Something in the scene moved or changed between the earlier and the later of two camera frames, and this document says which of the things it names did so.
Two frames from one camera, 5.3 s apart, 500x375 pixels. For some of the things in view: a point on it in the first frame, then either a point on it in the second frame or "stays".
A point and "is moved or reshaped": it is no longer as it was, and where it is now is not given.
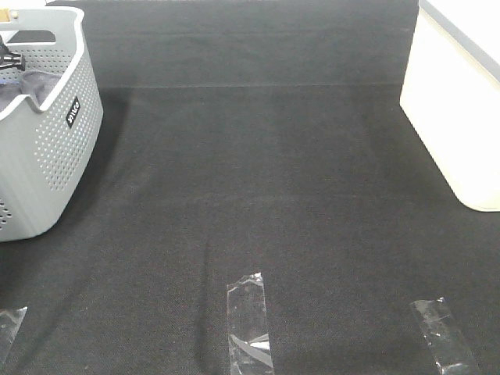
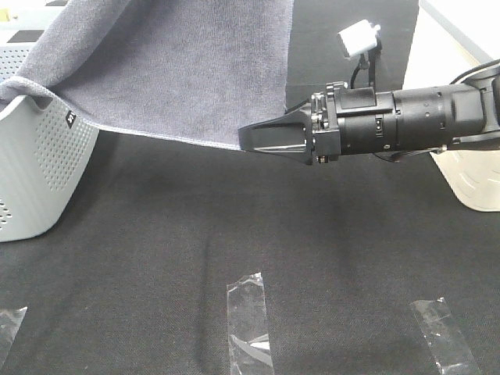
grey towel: [33, 83] is moved or reshaped
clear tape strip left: [10, 322] stays
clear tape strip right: [451, 354] stays
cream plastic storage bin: [451, 93] stays
